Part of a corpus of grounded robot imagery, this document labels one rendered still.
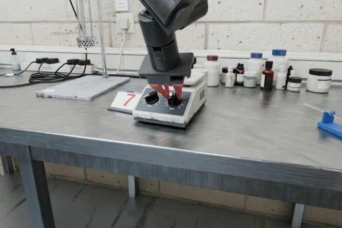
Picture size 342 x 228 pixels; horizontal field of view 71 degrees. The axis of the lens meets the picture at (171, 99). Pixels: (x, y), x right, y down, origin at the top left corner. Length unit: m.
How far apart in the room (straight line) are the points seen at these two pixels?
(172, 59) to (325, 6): 0.77
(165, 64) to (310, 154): 0.30
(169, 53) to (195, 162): 0.20
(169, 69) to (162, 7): 0.14
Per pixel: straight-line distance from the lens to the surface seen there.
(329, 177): 0.46
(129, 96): 0.66
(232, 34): 1.06
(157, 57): 0.44
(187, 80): 0.57
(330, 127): 0.60
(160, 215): 1.30
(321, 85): 0.92
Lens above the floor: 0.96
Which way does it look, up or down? 17 degrees down
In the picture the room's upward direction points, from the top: straight up
